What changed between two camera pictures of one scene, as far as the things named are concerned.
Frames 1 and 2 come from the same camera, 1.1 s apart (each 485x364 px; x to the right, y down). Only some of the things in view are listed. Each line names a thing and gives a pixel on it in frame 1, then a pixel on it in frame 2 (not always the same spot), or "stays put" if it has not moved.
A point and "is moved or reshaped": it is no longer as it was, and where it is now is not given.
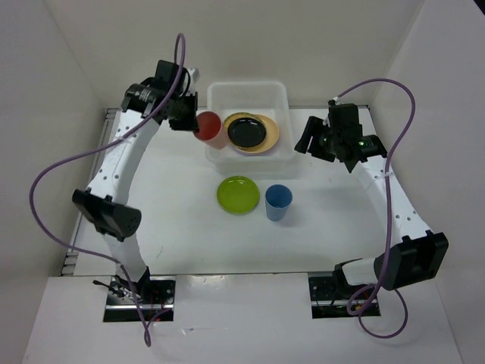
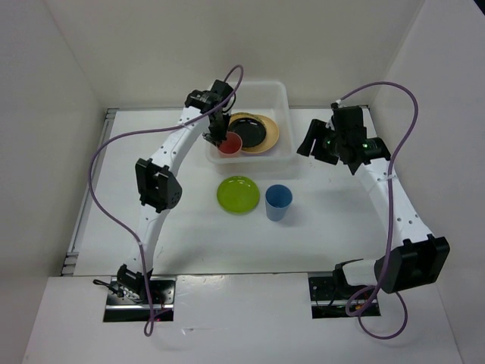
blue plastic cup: (278, 198) stays put
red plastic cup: (211, 129) is moved or reshaped
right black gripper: (314, 127) stays put
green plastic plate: (238, 195) stays put
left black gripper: (190, 124) to (217, 137)
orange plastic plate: (271, 139) stays put
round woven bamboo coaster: (235, 116) to (251, 147)
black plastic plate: (246, 132) stays put
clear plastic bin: (264, 98) stays put
